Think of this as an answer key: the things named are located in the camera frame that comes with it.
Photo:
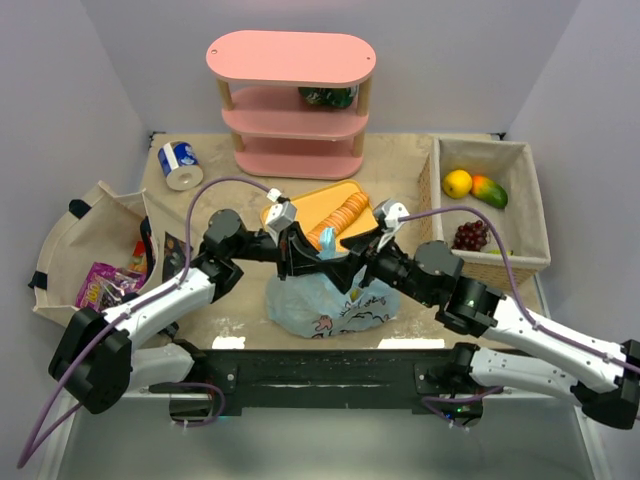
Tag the purple grape bunch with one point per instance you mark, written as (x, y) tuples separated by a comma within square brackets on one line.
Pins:
[(471, 236)]

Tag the green fruit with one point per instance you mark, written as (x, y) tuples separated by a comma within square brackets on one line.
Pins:
[(509, 252)]

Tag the red snack packet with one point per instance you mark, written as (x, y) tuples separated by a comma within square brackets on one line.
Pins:
[(138, 261)]

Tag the long baguette bread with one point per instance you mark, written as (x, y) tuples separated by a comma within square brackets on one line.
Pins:
[(341, 218)]

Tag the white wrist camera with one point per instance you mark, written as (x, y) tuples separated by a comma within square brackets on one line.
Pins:
[(388, 215), (279, 217)]

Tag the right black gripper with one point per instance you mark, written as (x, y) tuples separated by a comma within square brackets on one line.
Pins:
[(365, 258)]

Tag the red-brown chip bag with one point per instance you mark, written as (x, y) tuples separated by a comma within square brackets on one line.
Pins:
[(174, 255)]

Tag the light blue plastic bag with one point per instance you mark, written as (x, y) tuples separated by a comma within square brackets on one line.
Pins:
[(311, 306)]

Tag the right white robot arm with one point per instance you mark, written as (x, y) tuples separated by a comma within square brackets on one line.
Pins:
[(600, 377)]

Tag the pink three-tier shelf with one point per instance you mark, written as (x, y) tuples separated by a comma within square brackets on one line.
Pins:
[(275, 133)]

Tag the aluminium frame rail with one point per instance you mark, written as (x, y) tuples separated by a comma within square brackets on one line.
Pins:
[(548, 382)]

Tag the beige canvas tote bag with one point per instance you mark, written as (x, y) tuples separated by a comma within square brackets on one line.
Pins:
[(104, 227)]

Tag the red green mango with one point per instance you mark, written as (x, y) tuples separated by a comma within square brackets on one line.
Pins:
[(489, 192)]

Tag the blue white paper roll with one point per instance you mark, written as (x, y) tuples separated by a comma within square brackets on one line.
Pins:
[(180, 166)]

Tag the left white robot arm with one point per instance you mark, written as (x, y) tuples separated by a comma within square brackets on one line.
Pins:
[(94, 360)]

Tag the yellow plastic tray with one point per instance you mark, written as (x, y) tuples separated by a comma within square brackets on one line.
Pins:
[(314, 206)]

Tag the green snack packet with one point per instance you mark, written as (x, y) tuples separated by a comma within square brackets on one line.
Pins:
[(340, 98)]

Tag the purple snack packet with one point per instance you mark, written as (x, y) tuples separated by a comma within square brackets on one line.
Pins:
[(105, 286)]

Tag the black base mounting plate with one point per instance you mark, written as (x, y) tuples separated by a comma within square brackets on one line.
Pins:
[(419, 381)]

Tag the wicker basket with liner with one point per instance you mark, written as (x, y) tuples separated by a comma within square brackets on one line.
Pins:
[(521, 225)]

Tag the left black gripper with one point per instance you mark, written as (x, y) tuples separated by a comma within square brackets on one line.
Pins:
[(285, 253)]

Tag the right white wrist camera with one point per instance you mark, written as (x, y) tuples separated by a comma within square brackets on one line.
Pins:
[(388, 215)]

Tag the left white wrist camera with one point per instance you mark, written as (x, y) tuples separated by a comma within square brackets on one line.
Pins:
[(279, 217)]

